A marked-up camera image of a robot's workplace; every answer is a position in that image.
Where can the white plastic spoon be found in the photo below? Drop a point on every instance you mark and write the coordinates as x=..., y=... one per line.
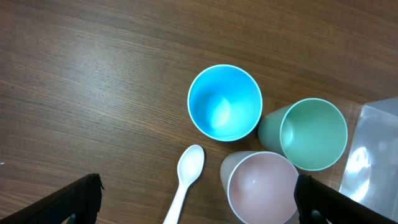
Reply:
x=189, y=168

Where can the pink plastic cup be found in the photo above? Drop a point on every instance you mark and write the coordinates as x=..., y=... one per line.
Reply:
x=259, y=186

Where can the blue plastic cup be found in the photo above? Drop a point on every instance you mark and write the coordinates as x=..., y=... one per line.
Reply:
x=224, y=102

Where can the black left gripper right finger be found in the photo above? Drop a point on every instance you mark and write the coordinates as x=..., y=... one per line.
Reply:
x=318, y=203

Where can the green plastic cup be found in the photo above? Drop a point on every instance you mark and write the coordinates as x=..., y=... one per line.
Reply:
x=311, y=133

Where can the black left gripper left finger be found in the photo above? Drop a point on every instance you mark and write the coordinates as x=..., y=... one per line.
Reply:
x=78, y=202

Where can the clear plastic container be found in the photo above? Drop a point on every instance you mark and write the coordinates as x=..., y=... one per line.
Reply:
x=370, y=175

